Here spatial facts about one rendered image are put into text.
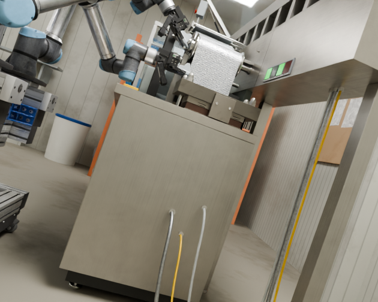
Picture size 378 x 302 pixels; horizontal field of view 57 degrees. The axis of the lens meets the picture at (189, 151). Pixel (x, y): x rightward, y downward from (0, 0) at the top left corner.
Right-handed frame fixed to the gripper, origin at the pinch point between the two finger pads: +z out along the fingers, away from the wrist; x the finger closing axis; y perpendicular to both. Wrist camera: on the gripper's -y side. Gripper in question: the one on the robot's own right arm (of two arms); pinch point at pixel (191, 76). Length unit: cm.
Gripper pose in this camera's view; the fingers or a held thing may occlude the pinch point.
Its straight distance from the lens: 180.4
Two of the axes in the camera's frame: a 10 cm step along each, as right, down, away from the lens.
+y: 3.3, -9.4, 0.0
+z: 9.2, 3.3, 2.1
